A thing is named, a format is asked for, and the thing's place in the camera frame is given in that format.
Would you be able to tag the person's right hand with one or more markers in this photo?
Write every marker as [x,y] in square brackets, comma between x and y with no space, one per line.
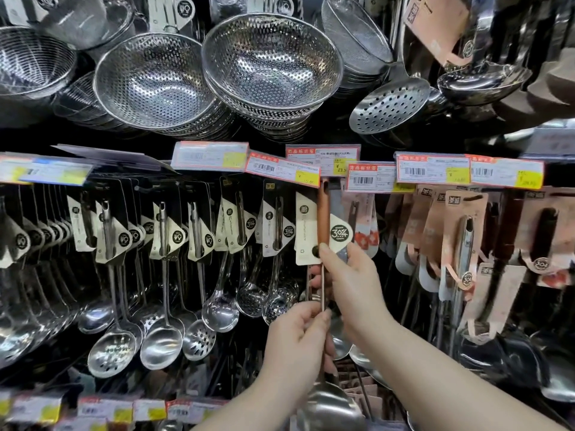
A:
[359,296]

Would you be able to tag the person's left hand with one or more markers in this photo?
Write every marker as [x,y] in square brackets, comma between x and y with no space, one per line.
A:
[294,350]

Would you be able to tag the person's left fingers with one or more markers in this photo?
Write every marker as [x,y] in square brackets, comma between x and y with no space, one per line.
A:
[327,350]

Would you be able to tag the person's right thumb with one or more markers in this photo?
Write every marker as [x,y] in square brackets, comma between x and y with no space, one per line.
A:
[334,262]

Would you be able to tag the person's right forearm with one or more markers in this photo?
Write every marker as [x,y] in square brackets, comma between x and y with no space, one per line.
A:
[440,390]

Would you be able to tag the person's left forearm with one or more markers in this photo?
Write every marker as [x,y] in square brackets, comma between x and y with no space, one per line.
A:
[256,412]

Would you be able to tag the row of pink-card kitchen utensils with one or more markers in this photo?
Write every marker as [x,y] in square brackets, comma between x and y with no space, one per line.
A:
[462,246]

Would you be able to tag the row of orange price tags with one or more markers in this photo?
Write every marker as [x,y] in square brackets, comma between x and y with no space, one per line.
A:
[431,169]

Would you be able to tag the row of black-card steel spoons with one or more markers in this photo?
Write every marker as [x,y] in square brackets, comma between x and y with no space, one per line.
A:
[161,341]

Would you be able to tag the flat perforated steel skimmer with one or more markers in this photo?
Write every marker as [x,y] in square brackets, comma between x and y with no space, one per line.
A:
[388,105]

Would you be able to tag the stack of large-hole steel colanders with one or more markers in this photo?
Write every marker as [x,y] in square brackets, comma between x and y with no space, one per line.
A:
[269,62]

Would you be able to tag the stack of fine mesh sieves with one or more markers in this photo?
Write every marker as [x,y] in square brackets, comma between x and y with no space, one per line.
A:
[359,40]

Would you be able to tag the row of small shelf labels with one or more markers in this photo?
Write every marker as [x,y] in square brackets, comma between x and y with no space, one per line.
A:
[103,408]

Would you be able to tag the steel soup ladle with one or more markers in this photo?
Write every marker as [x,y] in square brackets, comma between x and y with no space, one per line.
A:
[483,82]

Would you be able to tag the stack of fine-hole steel colanders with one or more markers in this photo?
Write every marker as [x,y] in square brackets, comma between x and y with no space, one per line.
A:
[152,80]

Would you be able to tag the pink packaging card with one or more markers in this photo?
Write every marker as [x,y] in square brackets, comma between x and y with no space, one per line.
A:
[438,22]

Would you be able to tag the stack of mesh strainers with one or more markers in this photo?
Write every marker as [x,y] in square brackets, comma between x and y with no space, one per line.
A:
[85,22]

